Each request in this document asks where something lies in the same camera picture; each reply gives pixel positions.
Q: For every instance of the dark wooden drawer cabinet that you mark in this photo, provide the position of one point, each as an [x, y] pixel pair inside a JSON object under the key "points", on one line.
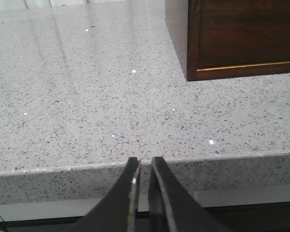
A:
{"points": [[218, 39]]}

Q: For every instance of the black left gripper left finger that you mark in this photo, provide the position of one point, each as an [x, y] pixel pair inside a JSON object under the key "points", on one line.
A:
{"points": [[117, 211]]}

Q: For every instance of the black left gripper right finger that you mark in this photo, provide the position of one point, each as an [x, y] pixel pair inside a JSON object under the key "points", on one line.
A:
{"points": [[171, 207]]}

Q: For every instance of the black dishwasher appliance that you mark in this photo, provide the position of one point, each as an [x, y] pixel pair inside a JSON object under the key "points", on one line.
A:
{"points": [[258, 209]]}

